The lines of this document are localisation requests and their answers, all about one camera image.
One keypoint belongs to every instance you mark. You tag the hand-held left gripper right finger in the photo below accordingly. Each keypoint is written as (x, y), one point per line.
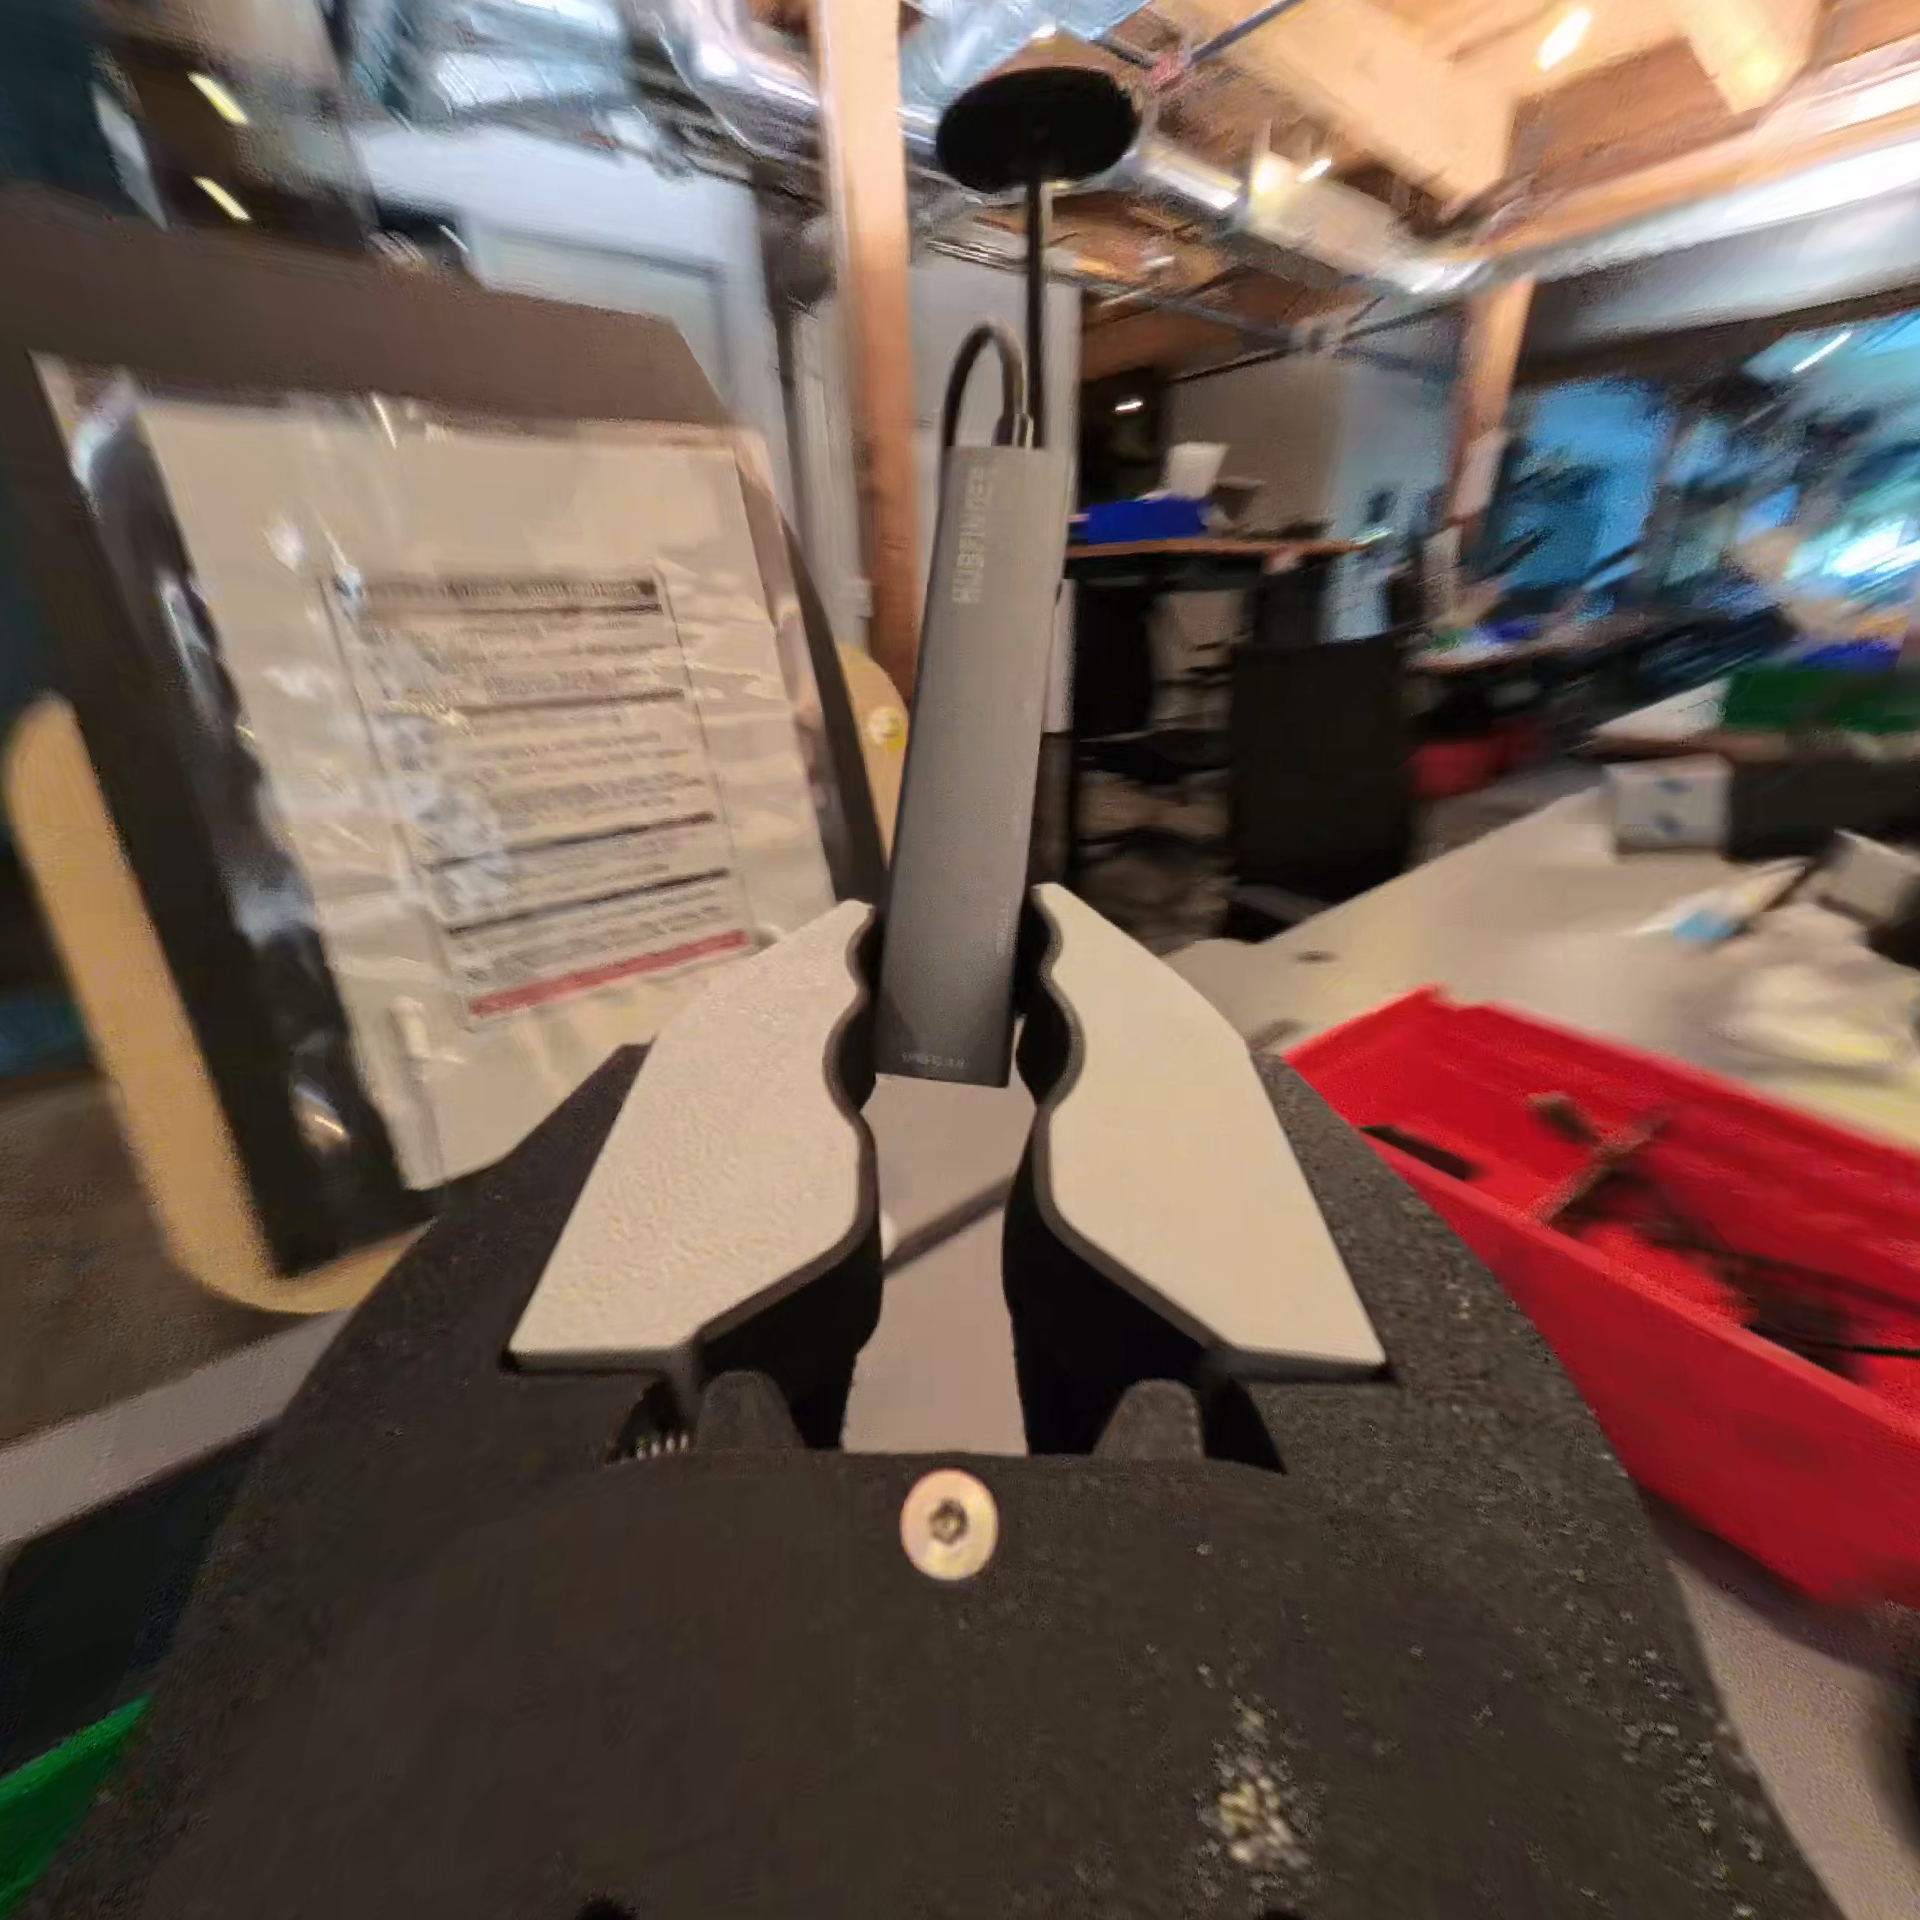
(1185, 1184)

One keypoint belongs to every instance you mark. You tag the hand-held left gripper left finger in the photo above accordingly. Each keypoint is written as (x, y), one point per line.
(705, 1171)

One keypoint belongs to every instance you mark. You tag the grey usb hub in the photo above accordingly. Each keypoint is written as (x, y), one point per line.
(969, 751)

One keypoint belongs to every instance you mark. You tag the red plastic bin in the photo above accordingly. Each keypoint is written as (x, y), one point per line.
(1651, 1424)

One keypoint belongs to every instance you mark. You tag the black upright panel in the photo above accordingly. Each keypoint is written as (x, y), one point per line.
(1320, 780)

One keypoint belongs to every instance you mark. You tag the yellow smiley sticker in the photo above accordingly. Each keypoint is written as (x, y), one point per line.
(884, 729)

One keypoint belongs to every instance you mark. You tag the red storage bin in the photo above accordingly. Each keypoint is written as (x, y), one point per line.
(1455, 769)

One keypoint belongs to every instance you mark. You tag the acrylic instruction sign holder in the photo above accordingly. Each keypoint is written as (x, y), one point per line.
(524, 675)

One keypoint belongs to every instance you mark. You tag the wooden desk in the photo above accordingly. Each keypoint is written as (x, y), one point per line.
(1200, 548)

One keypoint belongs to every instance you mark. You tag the rounded wooden board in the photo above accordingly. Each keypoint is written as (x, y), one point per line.
(90, 960)

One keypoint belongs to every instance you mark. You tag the blue plastic bin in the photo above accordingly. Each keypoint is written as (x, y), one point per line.
(1143, 523)

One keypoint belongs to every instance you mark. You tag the green plastic bin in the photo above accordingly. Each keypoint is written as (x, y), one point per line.
(1822, 701)
(61, 1784)

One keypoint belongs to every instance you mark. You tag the black pole stand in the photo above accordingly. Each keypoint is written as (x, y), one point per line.
(1034, 129)

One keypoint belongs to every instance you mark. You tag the wooden post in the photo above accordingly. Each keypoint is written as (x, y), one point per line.
(862, 375)

